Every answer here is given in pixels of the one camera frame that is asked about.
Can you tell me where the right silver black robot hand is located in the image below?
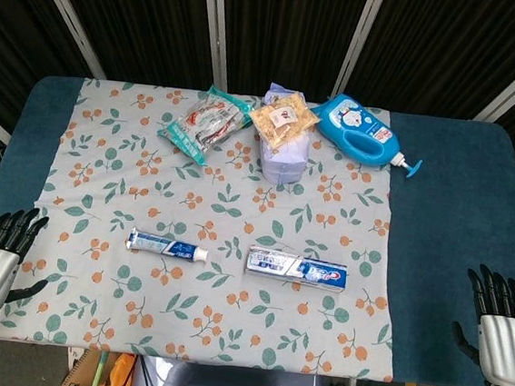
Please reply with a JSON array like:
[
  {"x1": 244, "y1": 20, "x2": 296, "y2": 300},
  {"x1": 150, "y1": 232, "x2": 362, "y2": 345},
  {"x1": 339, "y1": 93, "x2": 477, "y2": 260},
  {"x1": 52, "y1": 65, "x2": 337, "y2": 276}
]
[{"x1": 445, "y1": 262, "x2": 515, "y2": 386}]

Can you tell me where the white blue toothpaste tube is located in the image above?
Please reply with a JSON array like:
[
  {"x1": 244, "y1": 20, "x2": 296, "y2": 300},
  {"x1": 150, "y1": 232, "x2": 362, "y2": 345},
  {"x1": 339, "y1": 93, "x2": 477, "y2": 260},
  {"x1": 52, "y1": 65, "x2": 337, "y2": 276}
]
[{"x1": 124, "y1": 227, "x2": 212, "y2": 264}]

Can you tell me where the blue white toothpaste box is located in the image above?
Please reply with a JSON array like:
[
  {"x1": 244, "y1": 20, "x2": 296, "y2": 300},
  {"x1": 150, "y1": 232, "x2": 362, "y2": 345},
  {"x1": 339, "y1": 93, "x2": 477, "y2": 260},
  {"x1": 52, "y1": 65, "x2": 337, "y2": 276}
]
[{"x1": 243, "y1": 244, "x2": 351, "y2": 295}]

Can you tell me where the dark blue table cover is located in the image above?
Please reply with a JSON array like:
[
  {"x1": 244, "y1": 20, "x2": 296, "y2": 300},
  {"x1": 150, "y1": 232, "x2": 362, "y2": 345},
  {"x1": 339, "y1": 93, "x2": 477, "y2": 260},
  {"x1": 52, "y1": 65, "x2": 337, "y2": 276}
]
[{"x1": 0, "y1": 69, "x2": 515, "y2": 386}]

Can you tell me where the green stick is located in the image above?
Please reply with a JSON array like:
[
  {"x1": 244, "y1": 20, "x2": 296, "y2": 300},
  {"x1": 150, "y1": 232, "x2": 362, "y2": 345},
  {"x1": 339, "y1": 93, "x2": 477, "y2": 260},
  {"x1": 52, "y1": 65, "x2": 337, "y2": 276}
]
[{"x1": 89, "y1": 351, "x2": 112, "y2": 386}]

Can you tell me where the orange bag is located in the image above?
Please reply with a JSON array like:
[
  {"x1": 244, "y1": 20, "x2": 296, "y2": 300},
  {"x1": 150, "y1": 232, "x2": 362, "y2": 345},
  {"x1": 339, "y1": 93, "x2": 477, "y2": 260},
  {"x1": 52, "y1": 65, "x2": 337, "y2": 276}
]
[{"x1": 104, "y1": 351, "x2": 138, "y2": 386}]

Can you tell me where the floral print tablecloth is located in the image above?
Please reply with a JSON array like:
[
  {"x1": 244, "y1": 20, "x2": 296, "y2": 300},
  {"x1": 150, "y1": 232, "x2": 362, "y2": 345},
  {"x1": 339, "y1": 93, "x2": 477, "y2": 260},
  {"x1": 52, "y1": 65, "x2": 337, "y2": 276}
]
[{"x1": 0, "y1": 69, "x2": 421, "y2": 384}]

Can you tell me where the blue pump detergent bottle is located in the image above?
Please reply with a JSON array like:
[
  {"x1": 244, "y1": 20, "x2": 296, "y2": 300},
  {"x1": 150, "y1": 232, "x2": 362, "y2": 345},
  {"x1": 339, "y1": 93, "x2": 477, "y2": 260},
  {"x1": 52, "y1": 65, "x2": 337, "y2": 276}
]
[{"x1": 306, "y1": 90, "x2": 431, "y2": 181}]

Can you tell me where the silver green snack packet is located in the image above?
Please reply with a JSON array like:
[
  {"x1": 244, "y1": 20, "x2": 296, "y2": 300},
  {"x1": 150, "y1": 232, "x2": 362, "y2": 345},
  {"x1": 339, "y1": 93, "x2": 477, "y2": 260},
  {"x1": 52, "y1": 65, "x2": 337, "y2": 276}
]
[{"x1": 153, "y1": 80, "x2": 257, "y2": 171}]

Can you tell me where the purple tissue pack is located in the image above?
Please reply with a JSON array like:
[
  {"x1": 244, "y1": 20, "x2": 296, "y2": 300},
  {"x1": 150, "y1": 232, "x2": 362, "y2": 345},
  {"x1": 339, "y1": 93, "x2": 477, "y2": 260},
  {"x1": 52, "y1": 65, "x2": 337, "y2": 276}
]
[{"x1": 255, "y1": 81, "x2": 319, "y2": 189}]

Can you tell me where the clear bag of crackers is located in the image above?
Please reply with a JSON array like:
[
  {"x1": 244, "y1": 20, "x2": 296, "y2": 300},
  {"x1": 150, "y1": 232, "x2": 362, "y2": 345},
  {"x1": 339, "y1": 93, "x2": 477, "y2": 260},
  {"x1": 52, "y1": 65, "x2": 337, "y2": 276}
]
[{"x1": 244, "y1": 86, "x2": 323, "y2": 155}]

